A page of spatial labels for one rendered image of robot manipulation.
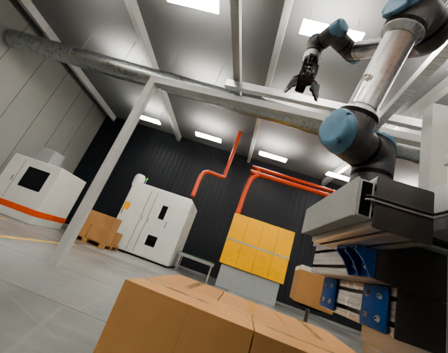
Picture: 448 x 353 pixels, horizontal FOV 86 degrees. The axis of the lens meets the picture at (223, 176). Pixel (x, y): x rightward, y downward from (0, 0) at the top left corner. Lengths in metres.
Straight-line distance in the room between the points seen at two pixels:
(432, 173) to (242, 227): 6.47
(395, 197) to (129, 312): 1.07
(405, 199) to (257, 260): 8.14
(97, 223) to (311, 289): 6.24
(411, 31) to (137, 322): 1.39
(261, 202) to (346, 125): 11.54
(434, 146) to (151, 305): 2.90
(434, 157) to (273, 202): 9.76
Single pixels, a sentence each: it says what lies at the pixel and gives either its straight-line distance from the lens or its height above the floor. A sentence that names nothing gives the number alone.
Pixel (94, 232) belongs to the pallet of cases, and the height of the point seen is 0.35.
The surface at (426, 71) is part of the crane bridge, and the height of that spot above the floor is 2.95.
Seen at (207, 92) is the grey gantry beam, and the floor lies 3.14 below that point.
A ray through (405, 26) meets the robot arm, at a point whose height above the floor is 1.50.
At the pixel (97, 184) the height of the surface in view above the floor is 1.17.
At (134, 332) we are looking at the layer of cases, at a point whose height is 0.37.
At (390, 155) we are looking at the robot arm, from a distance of 0.87.
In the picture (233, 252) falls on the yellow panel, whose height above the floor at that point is 1.16.
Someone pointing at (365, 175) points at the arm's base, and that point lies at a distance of 0.82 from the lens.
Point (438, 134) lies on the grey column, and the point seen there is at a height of 2.60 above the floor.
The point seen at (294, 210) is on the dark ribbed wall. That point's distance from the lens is 12.43.
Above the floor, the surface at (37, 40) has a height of 5.02.
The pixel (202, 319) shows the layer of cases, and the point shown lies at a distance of 1.15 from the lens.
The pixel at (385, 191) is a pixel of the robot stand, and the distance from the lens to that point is 0.47.
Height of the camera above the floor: 0.75
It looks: 19 degrees up
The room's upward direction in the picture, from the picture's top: 20 degrees clockwise
